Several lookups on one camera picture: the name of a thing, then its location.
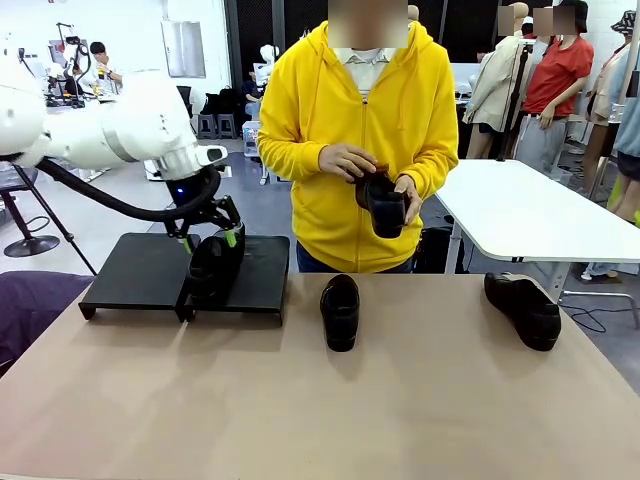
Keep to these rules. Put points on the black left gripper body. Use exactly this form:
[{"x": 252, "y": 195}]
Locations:
[{"x": 187, "y": 202}]

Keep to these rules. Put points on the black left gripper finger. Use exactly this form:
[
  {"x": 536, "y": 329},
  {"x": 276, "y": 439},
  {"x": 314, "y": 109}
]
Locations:
[
  {"x": 232, "y": 225},
  {"x": 184, "y": 239}
]

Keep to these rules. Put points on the black leather buckle shoe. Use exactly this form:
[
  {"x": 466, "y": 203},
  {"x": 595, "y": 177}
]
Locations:
[
  {"x": 340, "y": 315},
  {"x": 525, "y": 310},
  {"x": 385, "y": 210},
  {"x": 215, "y": 272}
]

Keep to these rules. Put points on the brown shoe brush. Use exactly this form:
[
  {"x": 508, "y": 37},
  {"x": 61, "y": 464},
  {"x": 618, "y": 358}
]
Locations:
[{"x": 383, "y": 168}]

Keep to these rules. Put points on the person's right forearm yellow sleeve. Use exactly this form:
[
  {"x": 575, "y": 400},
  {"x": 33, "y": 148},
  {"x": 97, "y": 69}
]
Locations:
[{"x": 290, "y": 150}]

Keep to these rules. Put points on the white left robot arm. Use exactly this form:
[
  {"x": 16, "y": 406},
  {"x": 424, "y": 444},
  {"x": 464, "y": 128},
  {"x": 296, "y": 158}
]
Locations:
[{"x": 125, "y": 130}]

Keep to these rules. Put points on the person's left forearm yellow sleeve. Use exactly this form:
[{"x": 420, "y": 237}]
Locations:
[{"x": 440, "y": 167}]

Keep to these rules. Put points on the black round stand base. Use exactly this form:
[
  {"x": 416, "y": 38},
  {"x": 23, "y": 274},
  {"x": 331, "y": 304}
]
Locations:
[{"x": 30, "y": 246}]

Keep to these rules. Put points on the person's right hand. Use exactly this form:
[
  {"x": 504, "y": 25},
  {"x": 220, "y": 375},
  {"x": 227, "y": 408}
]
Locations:
[{"x": 347, "y": 161}]

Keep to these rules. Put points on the person's left hand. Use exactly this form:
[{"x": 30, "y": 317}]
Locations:
[{"x": 412, "y": 200}]

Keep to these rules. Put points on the grey plastic stool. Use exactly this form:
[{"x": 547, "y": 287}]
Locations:
[
  {"x": 226, "y": 125},
  {"x": 207, "y": 125}
]

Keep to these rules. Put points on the black backpack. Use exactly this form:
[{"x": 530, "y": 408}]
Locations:
[{"x": 220, "y": 100}]

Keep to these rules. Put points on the black tripod legs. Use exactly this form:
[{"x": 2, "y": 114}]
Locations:
[{"x": 65, "y": 232}]

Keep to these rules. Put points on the seated person in black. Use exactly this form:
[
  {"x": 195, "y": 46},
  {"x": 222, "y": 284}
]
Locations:
[{"x": 252, "y": 92}]

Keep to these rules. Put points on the person in yellow hoodie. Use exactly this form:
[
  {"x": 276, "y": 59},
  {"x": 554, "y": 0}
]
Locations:
[{"x": 325, "y": 100}]

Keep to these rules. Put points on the background man in white shirt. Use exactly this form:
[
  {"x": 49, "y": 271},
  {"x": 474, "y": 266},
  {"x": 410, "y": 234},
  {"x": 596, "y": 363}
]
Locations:
[{"x": 105, "y": 70}]

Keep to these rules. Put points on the white humanoid robot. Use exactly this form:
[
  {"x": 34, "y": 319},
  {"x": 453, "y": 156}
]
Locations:
[{"x": 270, "y": 57}]

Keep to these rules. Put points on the purple cloth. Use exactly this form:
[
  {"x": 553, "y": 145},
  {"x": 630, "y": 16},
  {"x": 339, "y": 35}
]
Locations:
[{"x": 30, "y": 310}]

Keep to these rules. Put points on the black bag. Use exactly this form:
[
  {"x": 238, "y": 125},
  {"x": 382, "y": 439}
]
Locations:
[{"x": 435, "y": 250}]

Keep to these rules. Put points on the white folding table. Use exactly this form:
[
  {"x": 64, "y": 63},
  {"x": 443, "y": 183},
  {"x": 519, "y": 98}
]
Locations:
[{"x": 525, "y": 210}]

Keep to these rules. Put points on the mannequin in beige jacket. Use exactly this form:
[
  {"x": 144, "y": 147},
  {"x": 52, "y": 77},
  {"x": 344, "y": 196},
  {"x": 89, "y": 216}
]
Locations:
[{"x": 492, "y": 85}]

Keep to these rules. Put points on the mannequin in beige coat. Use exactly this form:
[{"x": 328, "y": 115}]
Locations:
[{"x": 607, "y": 100}]

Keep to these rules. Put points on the light blue garment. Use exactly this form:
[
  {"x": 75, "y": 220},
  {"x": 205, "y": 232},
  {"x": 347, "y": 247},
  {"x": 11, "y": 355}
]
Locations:
[{"x": 631, "y": 100}]

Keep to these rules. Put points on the patterned bucket hat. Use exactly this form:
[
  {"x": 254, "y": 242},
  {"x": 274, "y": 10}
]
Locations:
[{"x": 625, "y": 22}]

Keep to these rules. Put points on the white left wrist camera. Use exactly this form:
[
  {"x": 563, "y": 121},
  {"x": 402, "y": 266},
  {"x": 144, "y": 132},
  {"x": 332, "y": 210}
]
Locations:
[{"x": 212, "y": 155}]

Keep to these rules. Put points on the grey wall panel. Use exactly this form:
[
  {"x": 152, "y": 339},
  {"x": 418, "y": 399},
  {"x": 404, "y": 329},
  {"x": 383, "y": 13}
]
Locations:
[{"x": 182, "y": 47}]

